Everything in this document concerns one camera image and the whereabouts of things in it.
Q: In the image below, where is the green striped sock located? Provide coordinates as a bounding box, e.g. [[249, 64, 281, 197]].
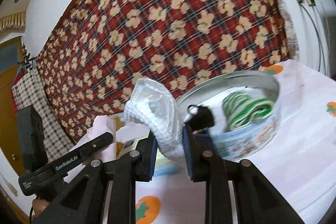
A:
[[222, 91, 274, 131]]

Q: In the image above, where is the white glove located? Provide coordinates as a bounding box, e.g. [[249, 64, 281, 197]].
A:
[[70, 115, 117, 162]]

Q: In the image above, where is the black fuzzy cloth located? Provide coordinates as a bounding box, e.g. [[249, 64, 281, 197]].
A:
[[185, 105, 215, 131]]

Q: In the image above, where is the white fruit print tablecloth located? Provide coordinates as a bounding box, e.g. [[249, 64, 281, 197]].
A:
[[63, 58, 336, 224]]

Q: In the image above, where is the round metal tin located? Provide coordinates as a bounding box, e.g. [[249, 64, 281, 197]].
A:
[[176, 71, 281, 161]]

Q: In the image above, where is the yellow tissue pack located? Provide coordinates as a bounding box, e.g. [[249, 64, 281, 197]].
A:
[[117, 132, 183, 182]]

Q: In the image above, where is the checkered hanging cloth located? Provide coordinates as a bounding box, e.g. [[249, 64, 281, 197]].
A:
[[11, 68, 74, 161]]

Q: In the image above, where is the red plaid bear blanket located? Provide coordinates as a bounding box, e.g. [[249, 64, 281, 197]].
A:
[[37, 0, 289, 142]]

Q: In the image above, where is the black power cable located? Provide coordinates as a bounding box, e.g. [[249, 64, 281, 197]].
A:
[[299, 3, 328, 75]]

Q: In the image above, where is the white power cable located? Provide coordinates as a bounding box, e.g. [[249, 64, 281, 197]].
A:
[[312, 0, 332, 76]]

